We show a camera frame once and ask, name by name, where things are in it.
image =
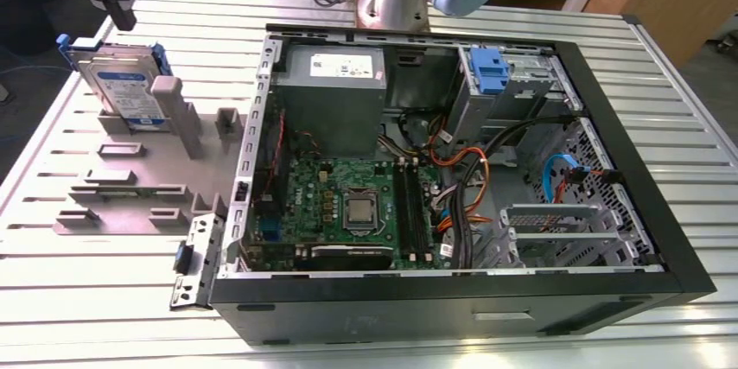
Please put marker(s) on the hard disk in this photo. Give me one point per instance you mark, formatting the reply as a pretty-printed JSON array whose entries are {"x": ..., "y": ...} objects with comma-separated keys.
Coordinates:
[{"x": 124, "y": 88}]

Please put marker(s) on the metal disk bay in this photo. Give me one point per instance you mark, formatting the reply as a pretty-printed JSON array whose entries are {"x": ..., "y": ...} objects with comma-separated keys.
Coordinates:
[{"x": 554, "y": 237}]

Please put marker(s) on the grey power supply unit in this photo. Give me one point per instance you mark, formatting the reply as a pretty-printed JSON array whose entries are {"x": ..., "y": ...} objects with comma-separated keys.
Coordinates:
[{"x": 328, "y": 118}]

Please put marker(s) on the grey parts rack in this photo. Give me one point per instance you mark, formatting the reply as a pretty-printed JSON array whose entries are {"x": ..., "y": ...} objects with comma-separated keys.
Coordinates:
[{"x": 150, "y": 179}]

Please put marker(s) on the green RAM stick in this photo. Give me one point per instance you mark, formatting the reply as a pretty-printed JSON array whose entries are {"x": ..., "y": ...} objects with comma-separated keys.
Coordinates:
[{"x": 130, "y": 192}]

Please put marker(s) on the blue plastic drive latch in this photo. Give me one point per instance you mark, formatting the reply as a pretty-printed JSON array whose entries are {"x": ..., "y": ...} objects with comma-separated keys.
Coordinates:
[{"x": 489, "y": 71}]

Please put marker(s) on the green motherboard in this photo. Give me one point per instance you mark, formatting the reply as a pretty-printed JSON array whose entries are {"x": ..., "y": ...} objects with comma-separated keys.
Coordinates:
[{"x": 314, "y": 230}]

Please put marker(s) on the silver CPU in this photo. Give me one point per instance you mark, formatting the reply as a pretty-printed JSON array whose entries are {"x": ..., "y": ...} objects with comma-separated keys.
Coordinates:
[{"x": 362, "y": 211}]

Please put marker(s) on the metal optical drive cage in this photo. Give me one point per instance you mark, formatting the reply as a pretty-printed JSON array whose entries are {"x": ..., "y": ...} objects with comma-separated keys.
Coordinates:
[{"x": 490, "y": 114}]

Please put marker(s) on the black CPU socket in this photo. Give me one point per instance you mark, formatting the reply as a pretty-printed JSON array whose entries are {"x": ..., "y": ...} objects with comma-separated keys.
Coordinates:
[{"x": 360, "y": 230}]

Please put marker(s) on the black RAM slot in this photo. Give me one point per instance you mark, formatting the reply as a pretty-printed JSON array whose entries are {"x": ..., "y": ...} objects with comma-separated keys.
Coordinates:
[
  {"x": 419, "y": 209},
  {"x": 404, "y": 209}
]

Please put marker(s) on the black graphics card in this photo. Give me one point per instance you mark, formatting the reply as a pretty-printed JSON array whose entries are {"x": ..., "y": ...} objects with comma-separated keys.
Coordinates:
[{"x": 346, "y": 253}]

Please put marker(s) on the black PC case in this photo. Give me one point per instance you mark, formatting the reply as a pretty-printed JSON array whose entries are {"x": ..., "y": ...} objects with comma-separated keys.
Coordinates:
[{"x": 403, "y": 308}]

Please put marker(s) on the wooden cabinet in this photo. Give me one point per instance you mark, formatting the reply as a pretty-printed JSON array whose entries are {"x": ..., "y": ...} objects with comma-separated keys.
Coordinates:
[{"x": 681, "y": 6}]

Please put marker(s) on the metal card retention bracket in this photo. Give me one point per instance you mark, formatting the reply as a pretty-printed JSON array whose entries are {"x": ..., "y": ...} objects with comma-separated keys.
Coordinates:
[{"x": 199, "y": 235}]

